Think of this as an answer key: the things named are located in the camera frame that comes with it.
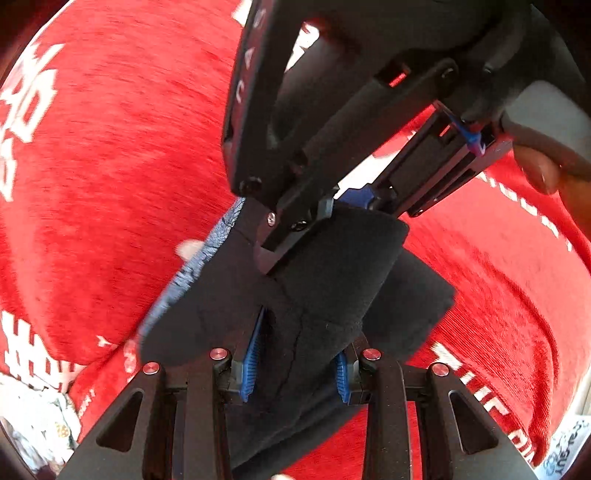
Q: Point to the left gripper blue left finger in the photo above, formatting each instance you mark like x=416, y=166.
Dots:
x=245, y=356

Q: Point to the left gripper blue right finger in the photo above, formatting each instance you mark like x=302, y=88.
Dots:
x=350, y=380

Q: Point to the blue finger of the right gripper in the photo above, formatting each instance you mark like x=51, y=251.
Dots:
x=275, y=237
x=370, y=198

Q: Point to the black pants with grey stripes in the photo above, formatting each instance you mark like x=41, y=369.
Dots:
x=350, y=276

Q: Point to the person's right hand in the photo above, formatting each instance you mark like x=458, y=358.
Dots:
x=548, y=178

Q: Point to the red wedding blanket on bed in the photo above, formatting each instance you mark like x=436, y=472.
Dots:
x=518, y=332

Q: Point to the red wedding quilt at back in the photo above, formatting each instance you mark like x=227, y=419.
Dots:
x=110, y=125

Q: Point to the pile of light floral clothes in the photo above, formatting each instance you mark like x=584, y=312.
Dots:
x=42, y=424

